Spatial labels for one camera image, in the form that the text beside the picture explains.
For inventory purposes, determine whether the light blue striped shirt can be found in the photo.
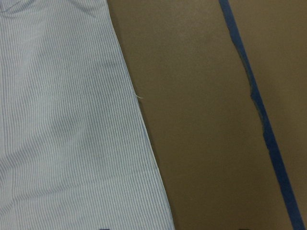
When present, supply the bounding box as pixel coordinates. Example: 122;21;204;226
0;0;175;230

